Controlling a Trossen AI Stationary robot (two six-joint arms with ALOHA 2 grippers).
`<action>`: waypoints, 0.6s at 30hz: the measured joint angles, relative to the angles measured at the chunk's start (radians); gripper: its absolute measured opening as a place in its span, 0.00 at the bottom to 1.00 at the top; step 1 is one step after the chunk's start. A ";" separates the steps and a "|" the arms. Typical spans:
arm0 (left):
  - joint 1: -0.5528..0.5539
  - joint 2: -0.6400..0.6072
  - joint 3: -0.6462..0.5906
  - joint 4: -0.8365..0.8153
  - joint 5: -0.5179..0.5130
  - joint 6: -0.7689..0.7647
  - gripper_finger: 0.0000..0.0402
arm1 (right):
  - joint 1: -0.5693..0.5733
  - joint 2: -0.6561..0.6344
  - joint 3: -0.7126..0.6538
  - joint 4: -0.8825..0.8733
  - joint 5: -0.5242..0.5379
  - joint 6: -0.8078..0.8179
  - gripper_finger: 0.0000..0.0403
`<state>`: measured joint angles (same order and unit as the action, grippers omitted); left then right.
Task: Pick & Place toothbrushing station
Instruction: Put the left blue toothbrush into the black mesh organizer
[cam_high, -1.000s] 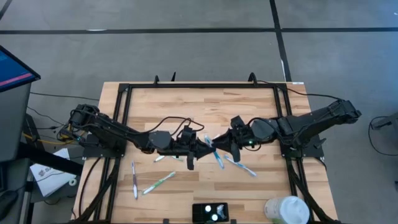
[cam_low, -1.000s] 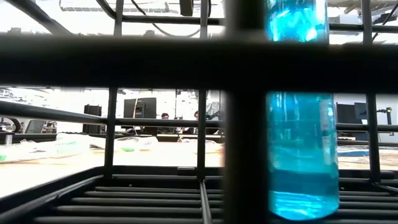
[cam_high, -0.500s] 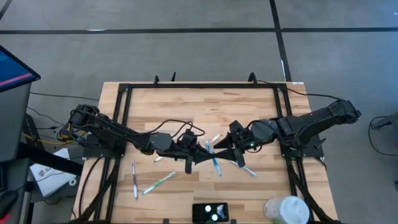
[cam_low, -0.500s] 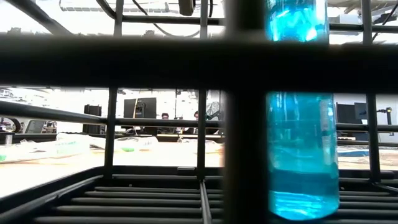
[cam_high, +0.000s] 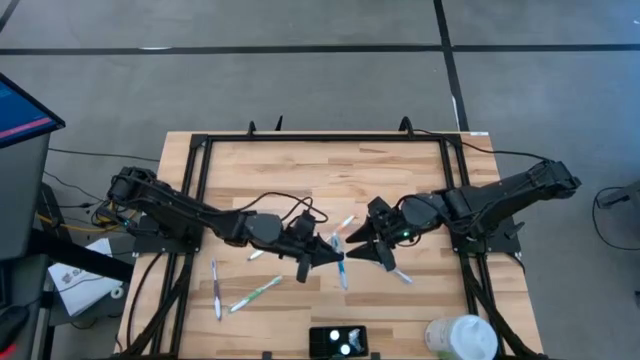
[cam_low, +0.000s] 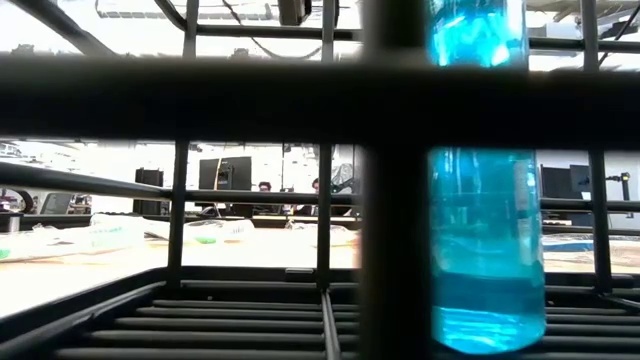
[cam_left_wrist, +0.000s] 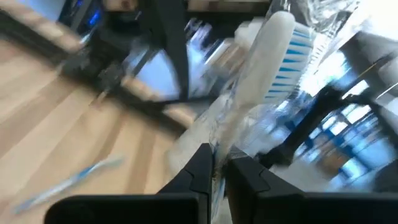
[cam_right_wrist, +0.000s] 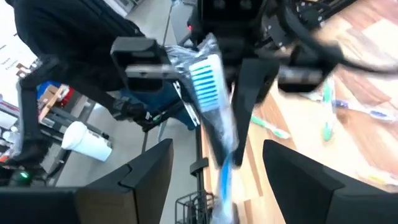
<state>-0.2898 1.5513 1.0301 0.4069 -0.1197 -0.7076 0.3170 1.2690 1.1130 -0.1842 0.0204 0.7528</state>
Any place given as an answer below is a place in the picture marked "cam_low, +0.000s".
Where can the mouthwash bottle with green label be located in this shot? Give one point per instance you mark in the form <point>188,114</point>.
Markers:
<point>485,240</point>

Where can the green toothbrush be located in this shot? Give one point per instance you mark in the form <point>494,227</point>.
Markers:
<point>205,240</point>
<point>107,232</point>

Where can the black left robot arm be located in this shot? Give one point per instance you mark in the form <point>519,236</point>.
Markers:
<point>295,11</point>

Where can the person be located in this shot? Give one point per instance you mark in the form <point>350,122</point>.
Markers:
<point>315,185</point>
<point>265,186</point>

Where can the gray draped cover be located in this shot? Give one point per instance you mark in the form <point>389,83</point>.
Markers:
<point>347,175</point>

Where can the black dome ceiling fixture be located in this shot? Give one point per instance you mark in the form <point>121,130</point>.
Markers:
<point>240,52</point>

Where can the black computer tower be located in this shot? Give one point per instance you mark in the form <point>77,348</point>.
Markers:
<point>148,177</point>

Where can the blue toothbrush in clear wrap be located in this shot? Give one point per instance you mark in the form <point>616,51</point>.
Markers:
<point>565,246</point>

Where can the black stand with yellow light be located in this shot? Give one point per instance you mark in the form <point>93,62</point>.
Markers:
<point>625,185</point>

